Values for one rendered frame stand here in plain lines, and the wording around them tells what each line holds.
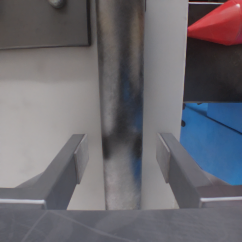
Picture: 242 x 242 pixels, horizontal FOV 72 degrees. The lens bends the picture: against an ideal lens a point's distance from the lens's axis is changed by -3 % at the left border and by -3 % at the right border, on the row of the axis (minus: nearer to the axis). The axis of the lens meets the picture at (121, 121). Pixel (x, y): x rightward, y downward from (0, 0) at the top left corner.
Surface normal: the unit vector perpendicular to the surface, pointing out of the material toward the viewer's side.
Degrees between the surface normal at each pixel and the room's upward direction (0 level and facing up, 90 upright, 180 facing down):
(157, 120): 0
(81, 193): 0
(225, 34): 56
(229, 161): 90
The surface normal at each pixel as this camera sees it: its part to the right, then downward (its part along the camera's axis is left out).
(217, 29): -0.62, 0.47
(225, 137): -1.00, 0.01
